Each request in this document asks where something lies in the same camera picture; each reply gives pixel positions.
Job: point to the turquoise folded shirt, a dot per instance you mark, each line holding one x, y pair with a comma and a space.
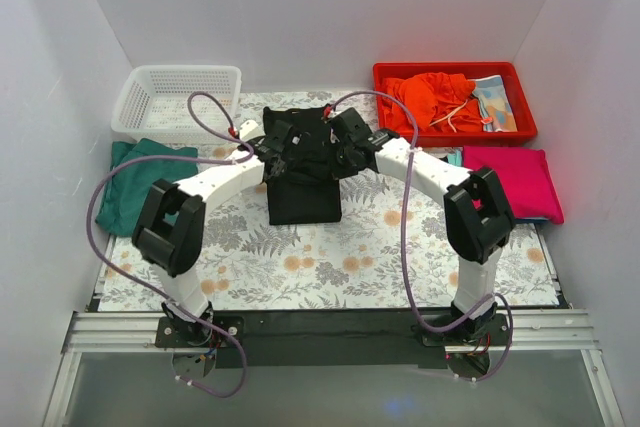
454, 157

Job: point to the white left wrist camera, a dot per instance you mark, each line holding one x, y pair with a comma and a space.
250, 129

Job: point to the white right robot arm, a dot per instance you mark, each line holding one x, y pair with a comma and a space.
478, 216

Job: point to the floral patterned table mat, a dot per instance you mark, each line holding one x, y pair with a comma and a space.
246, 264

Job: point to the teal green folded shirt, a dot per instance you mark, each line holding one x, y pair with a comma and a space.
125, 193

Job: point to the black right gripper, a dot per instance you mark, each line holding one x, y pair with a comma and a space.
343, 162

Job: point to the orange crumpled shirt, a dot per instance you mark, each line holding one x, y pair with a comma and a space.
440, 103

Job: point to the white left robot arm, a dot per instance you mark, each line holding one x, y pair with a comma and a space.
170, 229

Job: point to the navy blue folded shirt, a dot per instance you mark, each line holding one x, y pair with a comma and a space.
531, 220

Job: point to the white plastic basket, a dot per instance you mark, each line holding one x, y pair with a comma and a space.
159, 102

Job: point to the aluminium mounting rail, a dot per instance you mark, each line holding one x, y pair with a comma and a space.
335, 338

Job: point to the patterned pastel cloth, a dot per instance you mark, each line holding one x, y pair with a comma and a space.
495, 109

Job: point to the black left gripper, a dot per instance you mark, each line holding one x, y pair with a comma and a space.
279, 161

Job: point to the magenta folded shirt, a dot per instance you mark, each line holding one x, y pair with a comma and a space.
525, 177

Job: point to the black t shirt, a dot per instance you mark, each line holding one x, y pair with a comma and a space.
307, 193

